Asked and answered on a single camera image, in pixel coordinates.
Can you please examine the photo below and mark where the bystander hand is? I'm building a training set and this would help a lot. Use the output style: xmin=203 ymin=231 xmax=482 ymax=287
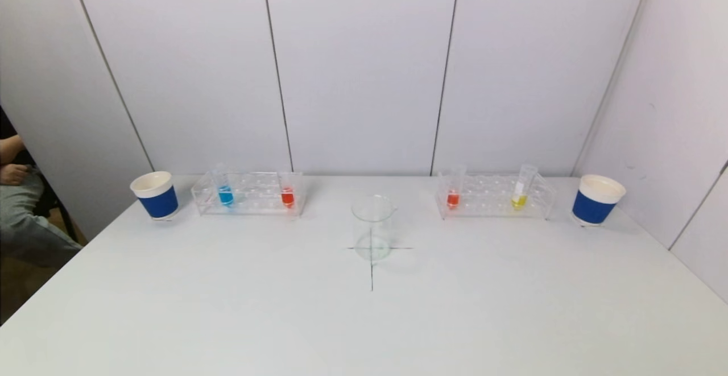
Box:
xmin=0 ymin=163 xmax=30 ymax=187

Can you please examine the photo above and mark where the test tube with yellow pigment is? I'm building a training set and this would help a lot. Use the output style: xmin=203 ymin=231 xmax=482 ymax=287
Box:
xmin=510 ymin=164 xmax=539 ymax=212

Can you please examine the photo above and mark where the bystander bare forearm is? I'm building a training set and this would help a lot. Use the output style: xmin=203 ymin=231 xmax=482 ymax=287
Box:
xmin=0 ymin=135 xmax=26 ymax=166

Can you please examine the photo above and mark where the test tube with blue liquid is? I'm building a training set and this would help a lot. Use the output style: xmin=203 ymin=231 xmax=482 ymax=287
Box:
xmin=212 ymin=163 xmax=235 ymax=208

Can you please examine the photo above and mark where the clear acrylic test tube rack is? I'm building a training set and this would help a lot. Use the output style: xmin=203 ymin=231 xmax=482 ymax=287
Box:
xmin=435 ymin=172 xmax=557 ymax=221
xmin=191 ymin=171 xmax=307 ymax=218

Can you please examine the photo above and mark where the test tube with red liquid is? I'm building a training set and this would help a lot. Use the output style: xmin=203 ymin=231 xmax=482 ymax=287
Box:
xmin=278 ymin=166 xmax=297 ymax=210
xmin=446 ymin=164 xmax=468 ymax=210

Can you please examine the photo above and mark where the clear glass beaker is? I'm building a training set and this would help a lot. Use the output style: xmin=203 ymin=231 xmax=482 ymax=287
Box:
xmin=351 ymin=195 xmax=398 ymax=263

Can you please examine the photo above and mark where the black chair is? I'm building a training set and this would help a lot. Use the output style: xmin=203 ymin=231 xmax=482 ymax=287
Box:
xmin=33 ymin=180 xmax=78 ymax=241

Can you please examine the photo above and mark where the bystander grey trousers leg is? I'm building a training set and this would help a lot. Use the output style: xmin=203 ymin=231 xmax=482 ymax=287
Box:
xmin=0 ymin=171 xmax=84 ymax=268

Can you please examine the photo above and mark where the blue white paper cup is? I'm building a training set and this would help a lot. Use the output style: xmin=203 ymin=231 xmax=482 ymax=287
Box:
xmin=572 ymin=174 xmax=627 ymax=228
xmin=130 ymin=171 xmax=179 ymax=221

